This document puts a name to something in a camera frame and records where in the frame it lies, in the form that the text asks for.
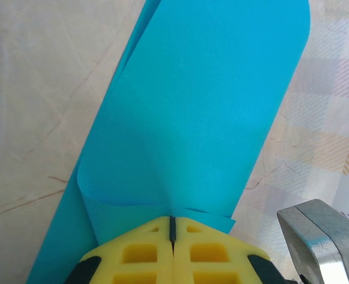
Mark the blue cloth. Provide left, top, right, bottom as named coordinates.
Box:
left=25, top=0, right=311, bottom=284

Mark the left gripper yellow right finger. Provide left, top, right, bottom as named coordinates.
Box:
left=173, top=217, right=287, bottom=284

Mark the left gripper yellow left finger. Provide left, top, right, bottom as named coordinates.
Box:
left=63, top=215, right=175, bottom=284

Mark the shiny silver metal bracket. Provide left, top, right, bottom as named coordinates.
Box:
left=276, top=198, right=349, bottom=284

